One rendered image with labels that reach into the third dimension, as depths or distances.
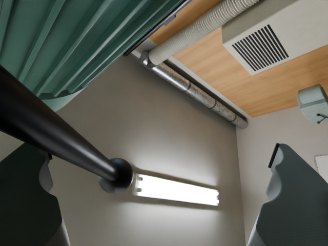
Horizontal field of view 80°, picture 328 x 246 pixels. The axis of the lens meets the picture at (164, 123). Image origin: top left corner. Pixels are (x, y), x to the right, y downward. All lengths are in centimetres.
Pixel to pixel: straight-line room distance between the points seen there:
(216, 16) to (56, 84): 158
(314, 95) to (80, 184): 210
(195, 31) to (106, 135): 112
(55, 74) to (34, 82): 2
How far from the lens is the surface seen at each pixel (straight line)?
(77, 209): 160
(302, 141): 322
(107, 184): 20
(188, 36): 182
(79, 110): 168
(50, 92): 21
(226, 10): 168
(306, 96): 224
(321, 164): 311
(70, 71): 17
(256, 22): 166
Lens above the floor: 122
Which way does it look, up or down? 43 degrees up
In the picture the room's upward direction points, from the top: 110 degrees counter-clockwise
